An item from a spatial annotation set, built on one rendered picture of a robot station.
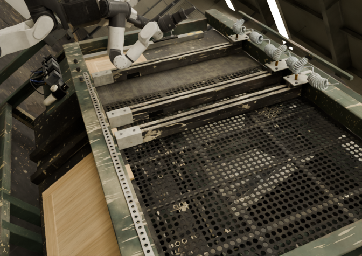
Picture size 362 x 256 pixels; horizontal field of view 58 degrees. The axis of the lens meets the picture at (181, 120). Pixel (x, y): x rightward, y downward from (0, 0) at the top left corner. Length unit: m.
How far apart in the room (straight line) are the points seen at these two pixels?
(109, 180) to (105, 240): 0.33
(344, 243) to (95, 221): 1.10
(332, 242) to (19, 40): 1.81
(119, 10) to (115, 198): 1.00
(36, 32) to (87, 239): 1.14
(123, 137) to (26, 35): 0.84
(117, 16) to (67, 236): 1.17
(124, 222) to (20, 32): 1.25
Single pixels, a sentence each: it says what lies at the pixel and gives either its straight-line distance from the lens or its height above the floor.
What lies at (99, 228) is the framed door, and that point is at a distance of 1.70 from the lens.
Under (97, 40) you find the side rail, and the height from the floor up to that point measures 1.03.
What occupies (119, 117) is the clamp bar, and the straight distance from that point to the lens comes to 1.75.
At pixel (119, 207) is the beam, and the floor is 0.84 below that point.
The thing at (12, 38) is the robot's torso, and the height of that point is 0.76.
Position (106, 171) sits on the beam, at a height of 0.83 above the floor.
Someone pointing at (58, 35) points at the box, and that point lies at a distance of 2.60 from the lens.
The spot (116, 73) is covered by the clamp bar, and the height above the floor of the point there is 1.04.
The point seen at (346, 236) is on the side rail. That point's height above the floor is 1.43.
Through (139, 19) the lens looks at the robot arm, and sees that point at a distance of 2.44.
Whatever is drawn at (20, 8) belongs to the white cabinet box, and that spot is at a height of 0.07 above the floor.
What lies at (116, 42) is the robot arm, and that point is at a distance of 1.88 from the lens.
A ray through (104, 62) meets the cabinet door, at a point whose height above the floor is 0.99.
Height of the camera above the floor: 1.33
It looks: 4 degrees down
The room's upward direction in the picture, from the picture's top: 51 degrees clockwise
